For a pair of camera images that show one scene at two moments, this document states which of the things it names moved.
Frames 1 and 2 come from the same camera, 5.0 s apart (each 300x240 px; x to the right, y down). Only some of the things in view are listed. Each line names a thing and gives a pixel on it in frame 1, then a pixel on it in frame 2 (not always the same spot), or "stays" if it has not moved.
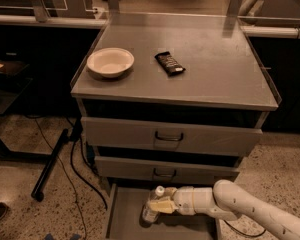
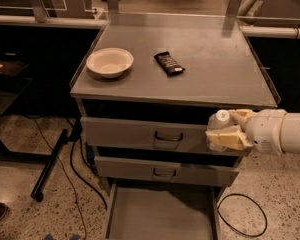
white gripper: [183, 198] → [266, 130]
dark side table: [5, 84] stays
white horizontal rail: [89, 23] stays
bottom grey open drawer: [123, 219] stays
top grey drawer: [171, 136] stays
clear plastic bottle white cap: [159, 190] → [219, 120]
